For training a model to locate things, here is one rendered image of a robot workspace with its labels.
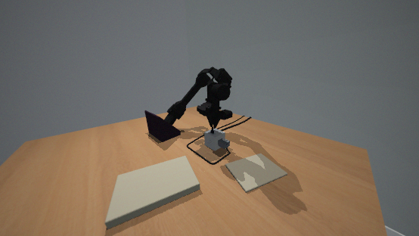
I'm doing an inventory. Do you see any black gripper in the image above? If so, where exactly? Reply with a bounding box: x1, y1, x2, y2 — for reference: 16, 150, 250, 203
205, 97, 232, 129

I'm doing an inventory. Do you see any beige flat slab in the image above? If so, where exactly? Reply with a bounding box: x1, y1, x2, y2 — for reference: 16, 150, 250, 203
104, 156, 200, 229

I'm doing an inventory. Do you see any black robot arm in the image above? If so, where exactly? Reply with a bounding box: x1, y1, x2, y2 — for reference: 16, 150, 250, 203
164, 67, 232, 125

